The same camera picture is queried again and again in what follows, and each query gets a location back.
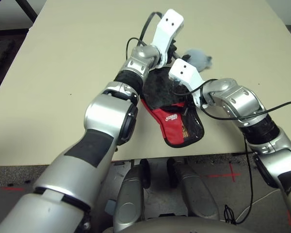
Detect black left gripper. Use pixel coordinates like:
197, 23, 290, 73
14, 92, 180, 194
166, 38, 179, 65

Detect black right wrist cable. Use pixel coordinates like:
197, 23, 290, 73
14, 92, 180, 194
172, 79, 291, 225

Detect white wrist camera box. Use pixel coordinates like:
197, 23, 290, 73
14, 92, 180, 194
168, 58, 209, 109
150, 9, 185, 69

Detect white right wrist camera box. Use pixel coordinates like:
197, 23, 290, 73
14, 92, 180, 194
168, 58, 209, 109

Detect grey right robot leg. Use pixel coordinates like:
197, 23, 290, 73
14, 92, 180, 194
166, 157, 220, 222

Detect grey left robot leg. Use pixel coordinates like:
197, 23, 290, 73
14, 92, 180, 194
113, 159, 152, 233

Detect dark metal frame leg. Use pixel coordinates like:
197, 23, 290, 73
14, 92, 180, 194
15, 0, 38, 24

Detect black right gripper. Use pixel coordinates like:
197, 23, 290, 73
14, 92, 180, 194
171, 81, 194, 102

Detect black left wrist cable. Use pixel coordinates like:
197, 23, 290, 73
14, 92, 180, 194
125, 11, 163, 61

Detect white floor cable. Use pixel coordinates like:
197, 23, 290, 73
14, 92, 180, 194
235, 188, 282, 225

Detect black red paddle case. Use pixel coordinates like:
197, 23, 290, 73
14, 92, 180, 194
140, 67, 206, 148

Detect grey robot leg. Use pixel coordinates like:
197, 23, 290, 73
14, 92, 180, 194
113, 159, 152, 233
166, 157, 220, 222

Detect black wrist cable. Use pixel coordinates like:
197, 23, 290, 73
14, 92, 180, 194
172, 79, 291, 225
125, 11, 163, 61

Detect white grey fluffy ball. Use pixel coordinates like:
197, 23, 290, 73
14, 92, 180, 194
183, 48, 213, 72

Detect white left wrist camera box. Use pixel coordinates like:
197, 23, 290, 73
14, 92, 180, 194
150, 9, 185, 69

